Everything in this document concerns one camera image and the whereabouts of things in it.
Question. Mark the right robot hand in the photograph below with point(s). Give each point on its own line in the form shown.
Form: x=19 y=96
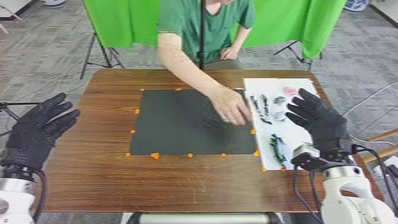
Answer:
x=323 y=121

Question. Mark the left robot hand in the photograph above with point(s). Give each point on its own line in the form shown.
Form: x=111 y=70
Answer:
x=36 y=133

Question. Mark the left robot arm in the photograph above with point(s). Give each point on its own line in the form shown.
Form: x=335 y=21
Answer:
x=15 y=196

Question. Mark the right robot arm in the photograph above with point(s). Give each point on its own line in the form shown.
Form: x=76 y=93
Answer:
x=349 y=196

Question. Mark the dark mat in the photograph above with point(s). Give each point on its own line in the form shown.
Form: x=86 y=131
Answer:
x=179 y=130

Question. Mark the person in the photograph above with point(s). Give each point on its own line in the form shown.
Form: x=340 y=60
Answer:
x=196 y=30

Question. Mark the white sheet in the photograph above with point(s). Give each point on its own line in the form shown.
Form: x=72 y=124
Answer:
x=296 y=146

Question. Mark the green sprig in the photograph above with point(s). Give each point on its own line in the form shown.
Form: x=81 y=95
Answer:
x=280 y=99
x=264 y=101
x=276 y=148

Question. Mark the pink flower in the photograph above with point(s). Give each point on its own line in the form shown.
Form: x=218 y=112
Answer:
x=291 y=91

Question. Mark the black tripod stand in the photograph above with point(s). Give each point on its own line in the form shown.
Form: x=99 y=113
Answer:
x=299 y=53
x=106 y=55

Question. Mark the black upright pole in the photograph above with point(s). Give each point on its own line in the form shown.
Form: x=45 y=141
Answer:
x=202 y=40

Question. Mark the pale grey bar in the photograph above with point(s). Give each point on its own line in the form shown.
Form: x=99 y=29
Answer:
x=205 y=218

